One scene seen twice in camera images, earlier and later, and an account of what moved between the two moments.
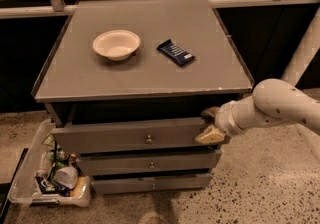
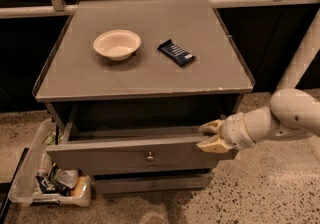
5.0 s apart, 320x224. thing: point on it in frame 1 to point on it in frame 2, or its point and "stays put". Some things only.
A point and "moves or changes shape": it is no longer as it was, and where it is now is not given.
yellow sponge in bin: [77, 189] stays put
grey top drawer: [127, 135] moves or changes shape
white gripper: [224, 119] to [233, 129]
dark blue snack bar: [175, 53] stays put
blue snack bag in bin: [48, 186] stays put
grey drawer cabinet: [124, 83] stays put
